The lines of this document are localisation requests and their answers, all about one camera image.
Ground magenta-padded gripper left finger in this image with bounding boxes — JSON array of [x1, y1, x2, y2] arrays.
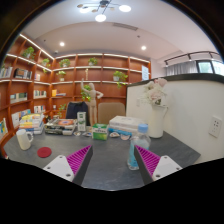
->
[[42, 144, 94, 187]]

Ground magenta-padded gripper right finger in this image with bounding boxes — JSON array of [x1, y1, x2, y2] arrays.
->
[[133, 144, 184, 186]]

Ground clear blue-capped water bottle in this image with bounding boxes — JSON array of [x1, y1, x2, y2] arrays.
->
[[126, 123, 152, 171]]

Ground flat round red coaster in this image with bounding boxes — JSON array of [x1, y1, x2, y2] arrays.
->
[[36, 146, 53, 159]]

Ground dark book stack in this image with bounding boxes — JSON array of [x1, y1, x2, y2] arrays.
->
[[44, 118, 78, 136]]

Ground white vase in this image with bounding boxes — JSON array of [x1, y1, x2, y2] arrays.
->
[[146, 104, 169, 139]]

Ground green white drink carton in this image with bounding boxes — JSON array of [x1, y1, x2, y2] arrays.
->
[[76, 111, 87, 133]]

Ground green white tissue box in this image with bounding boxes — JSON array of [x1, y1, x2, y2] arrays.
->
[[91, 123, 109, 141]]

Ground white mug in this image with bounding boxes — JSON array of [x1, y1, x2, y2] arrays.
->
[[15, 128, 35, 151]]

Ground colourful book stack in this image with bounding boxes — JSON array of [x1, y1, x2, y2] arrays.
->
[[18, 113, 45, 135]]

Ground dark chair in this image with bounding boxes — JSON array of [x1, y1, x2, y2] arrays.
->
[[65, 101, 91, 127]]

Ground white book stack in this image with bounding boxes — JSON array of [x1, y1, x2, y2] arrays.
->
[[108, 115, 145, 136]]

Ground beige chair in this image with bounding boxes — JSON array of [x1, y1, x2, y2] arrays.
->
[[97, 101, 127, 126]]

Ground wooden artist mannequin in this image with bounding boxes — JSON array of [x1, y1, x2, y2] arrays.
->
[[80, 78, 105, 128]]

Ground wooden shelf unit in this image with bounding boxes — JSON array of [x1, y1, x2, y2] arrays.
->
[[0, 32, 153, 158]]

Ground grey curtain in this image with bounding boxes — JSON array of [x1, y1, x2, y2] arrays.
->
[[165, 60, 199, 77]]

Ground window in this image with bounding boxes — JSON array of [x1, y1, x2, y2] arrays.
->
[[196, 59, 224, 76]]

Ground ceiling air vent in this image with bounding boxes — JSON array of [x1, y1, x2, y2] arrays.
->
[[112, 22, 139, 32]]

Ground branched ceiling lamp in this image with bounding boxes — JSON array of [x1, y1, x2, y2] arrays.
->
[[76, 0, 132, 23]]

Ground white wall socket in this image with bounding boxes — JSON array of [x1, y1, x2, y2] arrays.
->
[[208, 115, 223, 138]]

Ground black track light rail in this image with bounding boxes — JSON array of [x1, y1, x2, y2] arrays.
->
[[164, 50, 223, 66]]

